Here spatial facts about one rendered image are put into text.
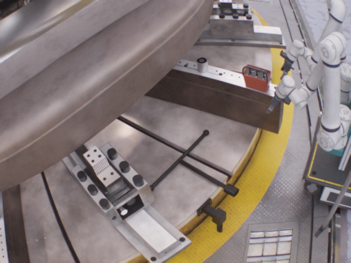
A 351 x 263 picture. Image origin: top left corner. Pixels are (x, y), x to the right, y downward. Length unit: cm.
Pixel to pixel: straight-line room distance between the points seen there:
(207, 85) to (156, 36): 61
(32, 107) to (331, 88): 171
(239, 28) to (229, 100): 100
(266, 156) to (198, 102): 72
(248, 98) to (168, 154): 70
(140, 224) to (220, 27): 206
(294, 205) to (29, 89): 215
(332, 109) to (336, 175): 90
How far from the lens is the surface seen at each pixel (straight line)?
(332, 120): 200
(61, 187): 287
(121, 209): 228
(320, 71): 207
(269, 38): 376
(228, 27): 357
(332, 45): 173
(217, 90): 281
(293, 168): 309
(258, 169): 306
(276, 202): 288
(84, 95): 217
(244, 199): 289
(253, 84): 263
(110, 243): 249
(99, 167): 222
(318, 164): 275
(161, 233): 228
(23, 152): 214
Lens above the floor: 249
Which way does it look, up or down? 48 degrees down
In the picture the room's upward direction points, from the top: 10 degrees counter-clockwise
